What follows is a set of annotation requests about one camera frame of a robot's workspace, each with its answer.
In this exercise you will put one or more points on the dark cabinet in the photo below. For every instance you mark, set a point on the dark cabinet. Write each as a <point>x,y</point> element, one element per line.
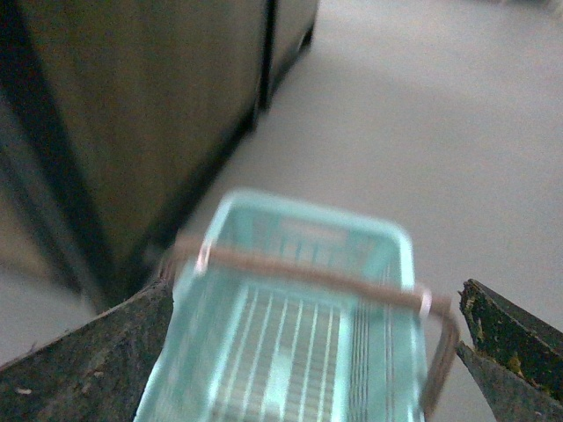
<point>115,115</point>

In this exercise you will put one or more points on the camera left gripper finger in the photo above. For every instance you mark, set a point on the camera left gripper finger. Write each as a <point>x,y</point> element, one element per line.
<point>98,372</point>

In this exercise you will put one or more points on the light blue plastic basket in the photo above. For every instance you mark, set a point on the light blue plastic basket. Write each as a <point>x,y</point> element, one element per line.
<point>241,347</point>

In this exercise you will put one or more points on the finger of the camera right gripper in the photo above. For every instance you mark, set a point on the finger of the camera right gripper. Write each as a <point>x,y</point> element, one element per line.
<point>515,357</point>

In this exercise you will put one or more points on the brown basket handle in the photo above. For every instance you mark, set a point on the brown basket handle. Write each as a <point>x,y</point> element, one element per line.
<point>419,300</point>

